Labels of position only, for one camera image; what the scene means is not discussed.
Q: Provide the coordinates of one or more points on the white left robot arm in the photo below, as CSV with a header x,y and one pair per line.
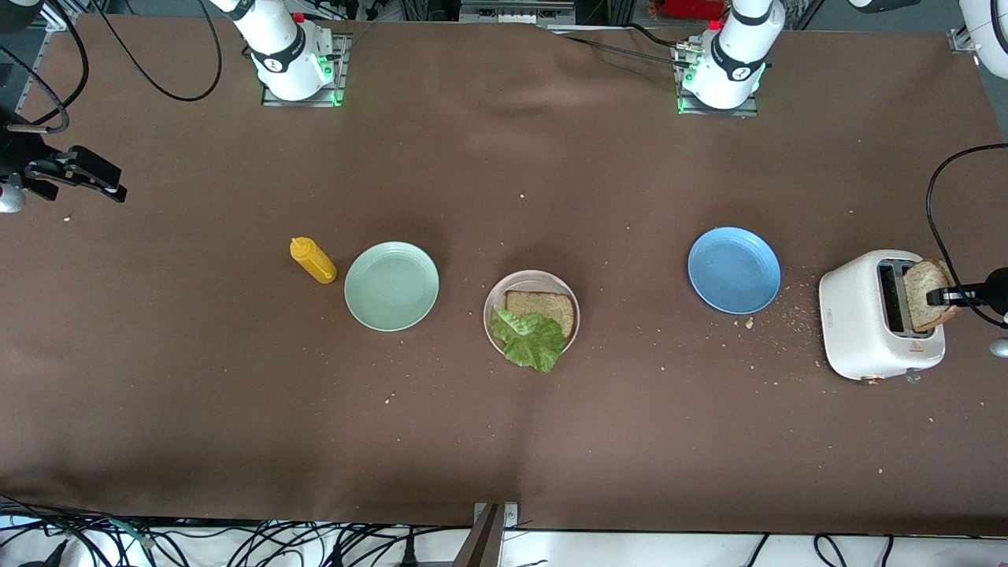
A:
x,y
732,63

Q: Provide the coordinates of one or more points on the white toaster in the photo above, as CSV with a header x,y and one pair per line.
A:
x,y
854,331

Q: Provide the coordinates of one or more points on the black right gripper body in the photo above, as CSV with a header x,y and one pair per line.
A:
x,y
16,154

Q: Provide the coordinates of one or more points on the dark grey metal bar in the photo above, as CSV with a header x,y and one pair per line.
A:
x,y
482,543

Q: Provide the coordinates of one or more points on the green lettuce leaf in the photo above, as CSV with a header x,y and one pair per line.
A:
x,y
531,342

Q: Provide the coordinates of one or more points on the grey equipment box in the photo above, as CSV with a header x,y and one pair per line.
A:
x,y
516,9

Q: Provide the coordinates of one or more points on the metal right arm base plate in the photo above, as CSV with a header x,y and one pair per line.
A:
x,y
340,79

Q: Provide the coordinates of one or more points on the light green plate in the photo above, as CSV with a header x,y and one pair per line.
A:
x,y
391,286

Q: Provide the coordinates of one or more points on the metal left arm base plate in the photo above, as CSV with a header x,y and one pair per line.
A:
x,y
752,110

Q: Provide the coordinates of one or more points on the blue plate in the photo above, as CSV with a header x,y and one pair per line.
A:
x,y
734,270

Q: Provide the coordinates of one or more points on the aluminium frame profile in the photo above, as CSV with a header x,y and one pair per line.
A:
x,y
962,41
59,14

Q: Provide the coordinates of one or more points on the silver metal bracket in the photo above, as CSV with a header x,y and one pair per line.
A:
x,y
510,513

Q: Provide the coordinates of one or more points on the brown table cloth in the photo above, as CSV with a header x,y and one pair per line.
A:
x,y
504,441

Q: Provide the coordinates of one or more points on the yellow squeeze bottle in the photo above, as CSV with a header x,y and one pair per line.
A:
x,y
315,264

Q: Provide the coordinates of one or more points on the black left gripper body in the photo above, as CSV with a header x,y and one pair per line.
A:
x,y
997,285

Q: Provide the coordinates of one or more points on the brown bread slice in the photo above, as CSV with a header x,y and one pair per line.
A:
x,y
923,311
543,303

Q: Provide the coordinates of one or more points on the red box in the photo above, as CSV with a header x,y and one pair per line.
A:
x,y
693,8

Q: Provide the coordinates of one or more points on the beige plate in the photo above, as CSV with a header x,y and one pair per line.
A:
x,y
531,279

